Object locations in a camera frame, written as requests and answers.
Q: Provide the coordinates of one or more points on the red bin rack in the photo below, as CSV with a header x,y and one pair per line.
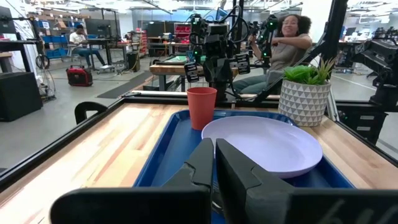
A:
x,y
183,31

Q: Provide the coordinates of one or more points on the red portable generator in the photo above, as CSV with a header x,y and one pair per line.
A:
x,y
79,76

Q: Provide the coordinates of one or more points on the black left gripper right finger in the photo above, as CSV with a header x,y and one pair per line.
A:
x,y
280,205

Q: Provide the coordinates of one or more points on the succulent in white patterned pot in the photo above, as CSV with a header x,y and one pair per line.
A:
x,y
303,99

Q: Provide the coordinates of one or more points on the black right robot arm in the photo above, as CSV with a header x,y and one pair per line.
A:
x,y
382,56

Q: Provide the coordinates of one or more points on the person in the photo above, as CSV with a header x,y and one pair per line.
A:
x,y
76,37
286,53

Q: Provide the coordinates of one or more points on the black metal rig frame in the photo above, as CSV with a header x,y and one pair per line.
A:
x,y
46,150

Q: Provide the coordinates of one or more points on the white round plate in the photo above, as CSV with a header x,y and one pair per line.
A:
x,y
264,143

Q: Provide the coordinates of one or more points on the black floor mat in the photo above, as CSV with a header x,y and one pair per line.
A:
x,y
124,85

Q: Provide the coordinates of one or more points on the shelf with blue bins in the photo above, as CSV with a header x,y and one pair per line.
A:
x,y
56,39

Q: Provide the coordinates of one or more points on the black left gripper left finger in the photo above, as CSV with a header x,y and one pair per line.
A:
x,y
140,205

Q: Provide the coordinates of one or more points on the black cabinet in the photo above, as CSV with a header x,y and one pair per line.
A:
x,y
18,96

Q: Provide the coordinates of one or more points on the black computer monitor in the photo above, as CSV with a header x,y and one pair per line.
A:
x,y
98,28

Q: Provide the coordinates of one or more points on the red plastic cup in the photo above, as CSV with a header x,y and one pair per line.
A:
x,y
201,105

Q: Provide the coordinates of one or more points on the wooden workbench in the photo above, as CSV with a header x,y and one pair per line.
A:
x,y
169,69

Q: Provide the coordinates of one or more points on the blue plastic tray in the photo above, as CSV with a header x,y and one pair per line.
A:
x,y
174,149

